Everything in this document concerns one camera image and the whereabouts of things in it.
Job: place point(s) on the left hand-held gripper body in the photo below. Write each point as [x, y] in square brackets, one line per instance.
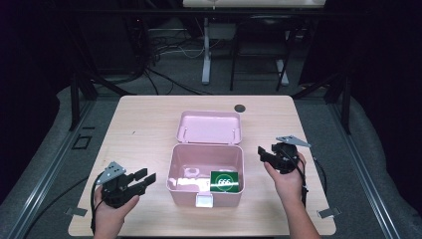
[114, 192]

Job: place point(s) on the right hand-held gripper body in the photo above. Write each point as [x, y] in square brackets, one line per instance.
[286, 156]

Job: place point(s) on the pink storage box with lid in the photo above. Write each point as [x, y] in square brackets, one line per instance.
[205, 166]

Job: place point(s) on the person's left hand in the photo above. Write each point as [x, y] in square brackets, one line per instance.
[109, 215]

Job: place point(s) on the person's right hand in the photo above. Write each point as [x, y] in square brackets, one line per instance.
[288, 186]

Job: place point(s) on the metal table clamp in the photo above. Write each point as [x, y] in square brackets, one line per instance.
[76, 211]
[329, 212]

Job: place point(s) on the green packet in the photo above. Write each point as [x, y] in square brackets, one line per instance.
[224, 181]

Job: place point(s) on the dark round table grommet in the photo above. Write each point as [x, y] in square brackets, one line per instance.
[239, 108]

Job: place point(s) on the black chair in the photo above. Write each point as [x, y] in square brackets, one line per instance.
[262, 36]

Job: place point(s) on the white desk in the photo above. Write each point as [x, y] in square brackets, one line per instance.
[206, 49]

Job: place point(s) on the aluminium floor rail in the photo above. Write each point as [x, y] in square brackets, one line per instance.
[46, 172]
[365, 172]

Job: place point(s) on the black frame post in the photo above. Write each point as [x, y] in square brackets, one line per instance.
[74, 103]
[346, 106]

